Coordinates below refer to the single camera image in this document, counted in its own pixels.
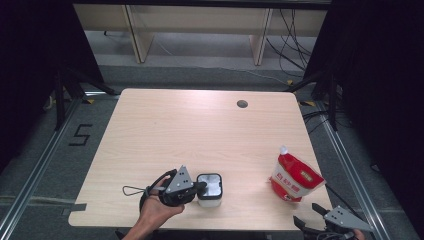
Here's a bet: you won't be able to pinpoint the bundle of black cables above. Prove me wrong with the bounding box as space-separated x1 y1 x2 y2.
265 8 318 73

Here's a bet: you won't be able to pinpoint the black metal stand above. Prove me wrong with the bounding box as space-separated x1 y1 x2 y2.
284 71 344 132
54 66 118 131

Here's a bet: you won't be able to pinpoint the red and white spout pouch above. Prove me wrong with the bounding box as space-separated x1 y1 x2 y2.
268 145 326 203

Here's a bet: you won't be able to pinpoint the black wrist strap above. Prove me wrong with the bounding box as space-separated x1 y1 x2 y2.
139 169 178 212

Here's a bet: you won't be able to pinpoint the thin wire loop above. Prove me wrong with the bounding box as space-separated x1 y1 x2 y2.
122 185 150 198

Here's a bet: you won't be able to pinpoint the aluminium floor rail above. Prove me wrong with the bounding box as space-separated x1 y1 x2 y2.
314 101 393 240
0 90 121 240

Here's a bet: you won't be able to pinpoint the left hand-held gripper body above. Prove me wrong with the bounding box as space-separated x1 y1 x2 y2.
158 165 198 208

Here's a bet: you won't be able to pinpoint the thin white floor cable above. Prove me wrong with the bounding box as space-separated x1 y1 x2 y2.
156 39 289 85

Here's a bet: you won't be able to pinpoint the glass jar with black lid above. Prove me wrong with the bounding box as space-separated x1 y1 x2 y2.
196 172 224 208

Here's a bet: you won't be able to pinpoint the black curtain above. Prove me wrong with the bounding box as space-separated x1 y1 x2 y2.
304 0 424 231
0 0 105 174

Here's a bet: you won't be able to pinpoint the person's left hand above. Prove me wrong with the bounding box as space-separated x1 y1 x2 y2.
138 179 186 231

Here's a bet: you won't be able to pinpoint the beige wooden furniture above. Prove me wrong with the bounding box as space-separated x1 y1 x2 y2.
72 3 329 66

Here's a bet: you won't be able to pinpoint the black floor cables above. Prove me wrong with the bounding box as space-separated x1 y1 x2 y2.
301 109 334 135

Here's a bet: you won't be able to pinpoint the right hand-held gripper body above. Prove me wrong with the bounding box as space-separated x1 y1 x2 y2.
301 205 374 240

